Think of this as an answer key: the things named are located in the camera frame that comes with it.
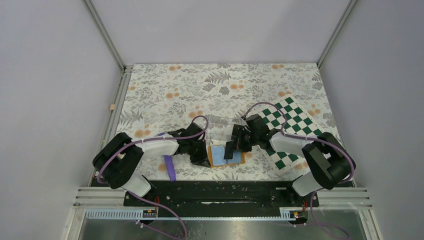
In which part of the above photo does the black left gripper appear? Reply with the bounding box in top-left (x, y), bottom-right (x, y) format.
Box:
top-left (187, 139), bottom-right (211, 168)

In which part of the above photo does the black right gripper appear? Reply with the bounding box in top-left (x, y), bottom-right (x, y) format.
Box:
top-left (229, 127), bottom-right (260, 153)

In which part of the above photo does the orange leather card holder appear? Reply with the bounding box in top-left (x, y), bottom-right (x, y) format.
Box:
top-left (207, 145), bottom-right (246, 168)

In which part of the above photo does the clear acrylic card box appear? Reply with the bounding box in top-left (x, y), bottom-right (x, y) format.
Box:
top-left (205, 114), bottom-right (246, 145)

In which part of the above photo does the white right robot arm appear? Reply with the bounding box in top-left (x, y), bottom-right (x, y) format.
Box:
top-left (223, 114), bottom-right (356, 206)

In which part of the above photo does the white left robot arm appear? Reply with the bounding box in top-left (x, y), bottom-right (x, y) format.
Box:
top-left (92, 122), bottom-right (211, 206)

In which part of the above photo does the purple marker pen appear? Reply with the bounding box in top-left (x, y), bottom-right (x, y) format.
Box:
top-left (158, 132), bottom-right (177, 182)

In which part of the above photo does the green white chessboard mat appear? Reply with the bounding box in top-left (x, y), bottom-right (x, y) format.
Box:
top-left (247, 94), bottom-right (324, 179)

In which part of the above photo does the floral patterned table mat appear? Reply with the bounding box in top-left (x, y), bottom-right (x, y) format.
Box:
top-left (90, 62), bottom-right (355, 186)

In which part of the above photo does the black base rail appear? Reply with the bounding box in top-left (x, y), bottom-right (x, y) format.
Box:
top-left (91, 178), bottom-right (355, 220)

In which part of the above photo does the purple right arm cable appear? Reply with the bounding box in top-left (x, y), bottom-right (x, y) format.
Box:
top-left (241, 101), bottom-right (356, 239)

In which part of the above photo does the left aluminium frame post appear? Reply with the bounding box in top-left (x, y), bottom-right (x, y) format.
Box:
top-left (82, 0), bottom-right (127, 72)

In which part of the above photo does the aluminium frame post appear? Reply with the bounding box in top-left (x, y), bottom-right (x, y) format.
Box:
top-left (316, 0), bottom-right (358, 69)
top-left (82, 0), bottom-right (127, 72)

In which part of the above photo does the right aluminium frame post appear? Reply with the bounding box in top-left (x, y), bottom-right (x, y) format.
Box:
top-left (316, 0), bottom-right (358, 69)

